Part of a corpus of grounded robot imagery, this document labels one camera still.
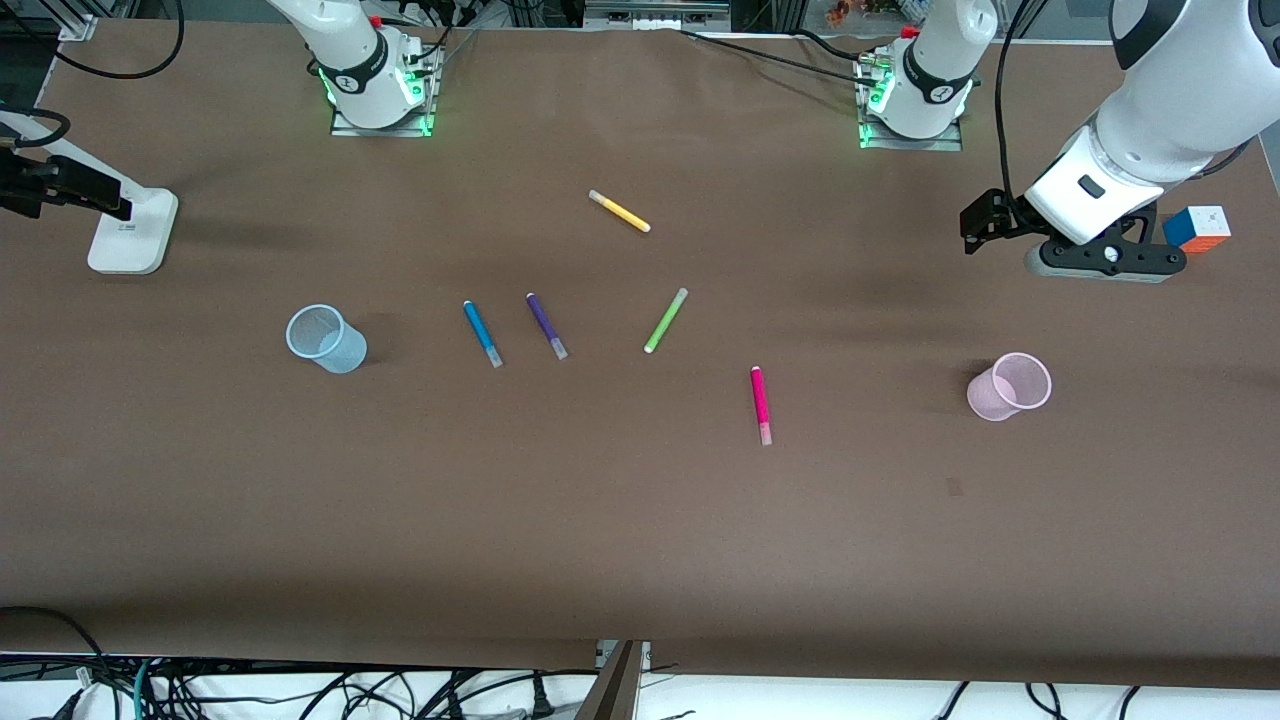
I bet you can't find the pink marker pen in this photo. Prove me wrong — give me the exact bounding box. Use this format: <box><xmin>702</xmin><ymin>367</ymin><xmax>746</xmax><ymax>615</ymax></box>
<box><xmin>750</xmin><ymin>365</ymin><xmax>773</xmax><ymax>447</ymax></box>

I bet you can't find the blue marker pen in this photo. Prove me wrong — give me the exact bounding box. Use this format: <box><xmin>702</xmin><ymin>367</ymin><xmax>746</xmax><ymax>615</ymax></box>
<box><xmin>462</xmin><ymin>300</ymin><xmax>504</xmax><ymax>369</ymax></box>

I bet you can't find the white stand with slanted pole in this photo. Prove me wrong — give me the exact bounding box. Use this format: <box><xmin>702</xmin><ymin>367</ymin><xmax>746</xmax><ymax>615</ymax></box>
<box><xmin>0</xmin><ymin>112</ymin><xmax>179</xmax><ymax>276</ymax></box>

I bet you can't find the colourful puzzle cube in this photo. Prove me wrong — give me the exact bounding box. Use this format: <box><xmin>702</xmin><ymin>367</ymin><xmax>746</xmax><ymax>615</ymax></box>
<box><xmin>1162</xmin><ymin>205</ymin><xmax>1232</xmax><ymax>254</ymax></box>

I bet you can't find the translucent pink plastic cup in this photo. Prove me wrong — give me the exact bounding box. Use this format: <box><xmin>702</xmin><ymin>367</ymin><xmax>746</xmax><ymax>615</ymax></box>
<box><xmin>966</xmin><ymin>352</ymin><xmax>1053</xmax><ymax>422</ymax></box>

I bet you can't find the translucent blue plastic cup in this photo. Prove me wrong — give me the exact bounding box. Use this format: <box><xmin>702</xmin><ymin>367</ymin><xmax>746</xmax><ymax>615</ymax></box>
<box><xmin>286</xmin><ymin>304</ymin><xmax>368</xmax><ymax>375</ymax></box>

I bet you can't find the green marker pen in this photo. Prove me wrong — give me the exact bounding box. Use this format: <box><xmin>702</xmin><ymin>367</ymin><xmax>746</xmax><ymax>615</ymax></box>
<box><xmin>643</xmin><ymin>287</ymin><xmax>689</xmax><ymax>355</ymax></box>

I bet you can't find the purple marker pen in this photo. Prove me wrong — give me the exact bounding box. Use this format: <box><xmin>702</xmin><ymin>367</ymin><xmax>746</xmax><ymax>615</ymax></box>
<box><xmin>526</xmin><ymin>292</ymin><xmax>569</xmax><ymax>361</ymax></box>

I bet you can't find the yellow marker pen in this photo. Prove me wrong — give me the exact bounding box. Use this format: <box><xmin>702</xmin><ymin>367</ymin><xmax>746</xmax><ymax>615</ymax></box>
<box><xmin>588</xmin><ymin>189</ymin><xmax>652</xmax><ymax>234</ymax></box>

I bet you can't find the brown table cover sheet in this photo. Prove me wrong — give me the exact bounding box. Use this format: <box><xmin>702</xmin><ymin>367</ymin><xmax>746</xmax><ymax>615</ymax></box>
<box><xmin>0</xmin><ymin>18</ymin><xmax>1280</xmax><ymax>691</ymax></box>

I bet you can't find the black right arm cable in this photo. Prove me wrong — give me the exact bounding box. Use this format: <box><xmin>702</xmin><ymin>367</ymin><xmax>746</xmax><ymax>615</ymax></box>
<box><xmin>0</xmin><ymin>0</ymin><xmax>187</xmax><ymax>149</ymax></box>

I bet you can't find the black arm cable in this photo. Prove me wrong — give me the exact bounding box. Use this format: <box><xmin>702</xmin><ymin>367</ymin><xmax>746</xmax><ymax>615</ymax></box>
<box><xmin>0</xmin><ymin>0</ymin><xmax>187</xmax><ymax>149</ymax></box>
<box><xmin>995</xmin><ymin>0</ymin><xmax>1041</xmax><ymax>201</ymax></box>

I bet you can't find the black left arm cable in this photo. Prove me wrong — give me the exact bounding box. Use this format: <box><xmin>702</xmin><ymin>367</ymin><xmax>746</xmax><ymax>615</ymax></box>
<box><xmin>995</xmin><ymin>0</ymin><xmax>1041</xmax><ymax>201</ymax></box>

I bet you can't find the short black table cable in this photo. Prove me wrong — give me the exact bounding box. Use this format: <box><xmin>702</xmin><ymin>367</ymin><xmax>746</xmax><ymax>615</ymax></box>
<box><xmin>790</xmin><ymin>28</ymin><xmax>871</xmax><ymax>63</ymax></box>

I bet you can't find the long black table cable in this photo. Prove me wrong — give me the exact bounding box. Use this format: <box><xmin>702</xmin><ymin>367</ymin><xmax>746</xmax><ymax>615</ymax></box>
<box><xmin>680</xmin><ymin>28</ymin><xmax>886</xmax><ymax>86</ymax></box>

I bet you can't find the thick black floor cable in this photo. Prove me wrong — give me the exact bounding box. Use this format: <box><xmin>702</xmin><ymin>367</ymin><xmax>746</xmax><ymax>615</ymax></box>
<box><xmin>0</xmin><ymin>605</ymin><xmax>106</xmax><ymax>691</ymax></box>

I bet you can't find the aluminium frame bar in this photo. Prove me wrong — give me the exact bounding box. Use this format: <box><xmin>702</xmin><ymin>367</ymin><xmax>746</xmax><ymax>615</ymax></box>
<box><xmin>583</xmin><ymin>0</ymin><xmax>733</xmax><ymax>31</ymax></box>

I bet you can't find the silver table edge bracket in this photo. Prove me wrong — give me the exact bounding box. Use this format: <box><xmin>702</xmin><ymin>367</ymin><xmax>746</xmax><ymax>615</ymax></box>
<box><xmin>596</xmin><ymin>640</ymin><xmax>653</xmax><ymax>673</ymax></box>

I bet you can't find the brown wooden post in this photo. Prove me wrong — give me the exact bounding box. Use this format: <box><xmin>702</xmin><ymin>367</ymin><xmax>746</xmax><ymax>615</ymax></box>
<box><xmin>575</xmin><ymin>640</ymin><xmax>643</xmax><ymax>720</ymax></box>

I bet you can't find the black cable with plug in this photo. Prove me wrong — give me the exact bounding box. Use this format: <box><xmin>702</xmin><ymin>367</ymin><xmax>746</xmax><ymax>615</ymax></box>
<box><xmin>400</xmin><ymin>670</ymin><xmax>557</xmax><ymax>720</ymax></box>

